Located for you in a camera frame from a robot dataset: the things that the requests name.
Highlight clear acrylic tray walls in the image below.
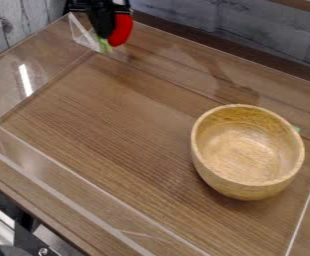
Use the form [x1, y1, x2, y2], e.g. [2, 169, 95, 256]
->
[0, 15, 310, 256]

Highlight black metal table bracket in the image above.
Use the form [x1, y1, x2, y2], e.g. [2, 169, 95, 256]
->
[14, 212, 58, 256]

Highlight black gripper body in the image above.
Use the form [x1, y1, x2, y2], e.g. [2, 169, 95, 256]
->
[64, 0, 132, 14]

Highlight light wooden bowl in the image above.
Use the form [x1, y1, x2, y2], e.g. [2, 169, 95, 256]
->
[191, 104, 305, 201]

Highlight red felt fruit green leaf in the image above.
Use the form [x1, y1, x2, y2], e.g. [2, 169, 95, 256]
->
[98, 13, 134, 53]

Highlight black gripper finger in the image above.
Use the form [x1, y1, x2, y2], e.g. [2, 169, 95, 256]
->
[88, 10, 115, 39]
[112, 0, 132, 14]

